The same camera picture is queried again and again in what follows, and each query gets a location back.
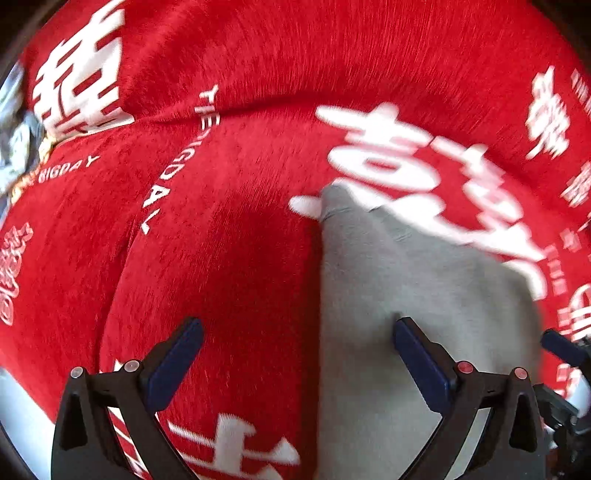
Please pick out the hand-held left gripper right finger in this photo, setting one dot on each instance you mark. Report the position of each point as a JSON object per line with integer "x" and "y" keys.
{"x": 425, "y": 369}

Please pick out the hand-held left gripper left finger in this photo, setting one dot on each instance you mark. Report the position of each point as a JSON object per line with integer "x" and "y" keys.
{"x": 178, "y": 364}

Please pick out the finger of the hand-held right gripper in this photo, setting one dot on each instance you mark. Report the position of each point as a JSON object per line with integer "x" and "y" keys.
{"x": 561, "y": 346}

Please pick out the grey small garment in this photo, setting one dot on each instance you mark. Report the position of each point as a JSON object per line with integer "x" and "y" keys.
{"x": 392, "y": 277}

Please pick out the printed grey cloth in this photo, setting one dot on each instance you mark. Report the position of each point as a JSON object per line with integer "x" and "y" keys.
{"x": 18, "y": 134}

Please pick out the red printed blanket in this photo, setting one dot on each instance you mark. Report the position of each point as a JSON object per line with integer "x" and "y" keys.
{"x": 231, "y": 69}

